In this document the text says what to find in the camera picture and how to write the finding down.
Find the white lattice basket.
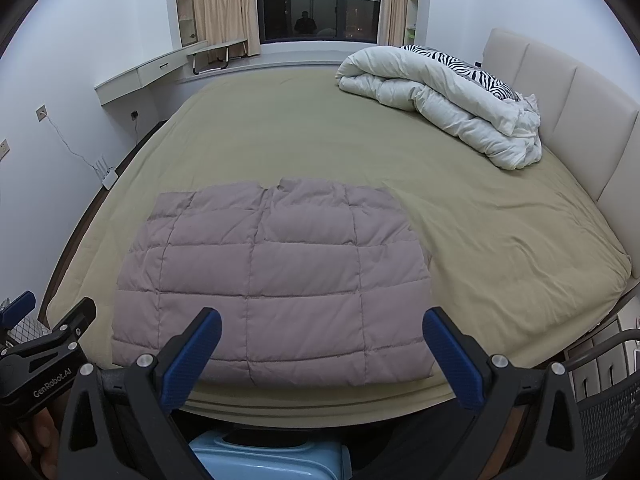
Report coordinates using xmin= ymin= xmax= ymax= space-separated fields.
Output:
xmin=9 ymin=309 xmax=49 ymax=345

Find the white duvet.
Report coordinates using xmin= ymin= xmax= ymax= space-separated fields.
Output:
xmin=335 ymin=45 xmax=544 ymax=171

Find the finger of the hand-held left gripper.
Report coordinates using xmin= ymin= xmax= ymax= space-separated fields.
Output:
xmin=0 ymin=289 xmax=36 ymax=347
xmin=24 ymin=297 xmax=97 ymax=357

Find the zebra striped pillow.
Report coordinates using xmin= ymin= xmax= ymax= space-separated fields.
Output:
xmin=400 ymin=44 xmax=524 ymax=102

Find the white router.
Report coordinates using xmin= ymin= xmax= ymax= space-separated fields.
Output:
xmin=94 ymin=157 xmax=120 ymax=190

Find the bed with beige sheet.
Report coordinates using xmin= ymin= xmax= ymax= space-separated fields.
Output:
xmin=37 ymin=67 xmax=636 ymax=418

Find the dark window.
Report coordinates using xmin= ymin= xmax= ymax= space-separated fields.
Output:
xmin=255 ymin=0 xmax=386 ymax=45

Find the person's left hand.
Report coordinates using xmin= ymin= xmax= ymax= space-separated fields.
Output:
xmin=7 ymin=404 xmax=64 ymax=477

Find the beige curtain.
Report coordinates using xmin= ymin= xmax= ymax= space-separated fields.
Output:
xmin=189 ymin=0 xmax=263 ymax=58
xmin=377 ymin=0 xmax=412 ymax=49

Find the light blue suitcase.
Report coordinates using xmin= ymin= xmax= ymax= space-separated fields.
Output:
xmin=189 ymin=430 xmax=354 ymax=480

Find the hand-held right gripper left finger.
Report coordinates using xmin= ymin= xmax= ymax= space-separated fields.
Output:
xmin=56 ymin=307 xmax=223 ymax=480

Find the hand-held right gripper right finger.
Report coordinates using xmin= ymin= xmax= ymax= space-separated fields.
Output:
xmin=422 ymin=306 xmax=588 ymax=480

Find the white wall desk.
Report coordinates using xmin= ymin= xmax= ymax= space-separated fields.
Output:
xmin=94 ymin=40 xmax=209 ymax=107

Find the black mesh chair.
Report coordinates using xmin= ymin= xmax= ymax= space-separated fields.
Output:
xmin=564 ymin=329 xmax=640 ymax=480

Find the white wall shelf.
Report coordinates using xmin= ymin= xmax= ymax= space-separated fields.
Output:
xmin=175 ymin=0 xmax=197 ymax=49
xmin=407 ymin=0 xmax=424 ymax=47

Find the thin white cable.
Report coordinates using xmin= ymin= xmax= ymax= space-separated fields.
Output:
xmin=44 ymin=114 xmax=110 ymax=173

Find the mauve quilted down jacket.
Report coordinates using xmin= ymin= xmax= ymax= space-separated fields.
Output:
xmin=110 ymin=176 xmax=435 ymax=389

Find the white folding bench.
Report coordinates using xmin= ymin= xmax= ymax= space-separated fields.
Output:
xmin=187 ymin=37 xmax=249 ymax=75

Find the beige padded headboard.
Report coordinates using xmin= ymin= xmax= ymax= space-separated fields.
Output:
xmin=482 ymin=27 xmax=640 ymax=282

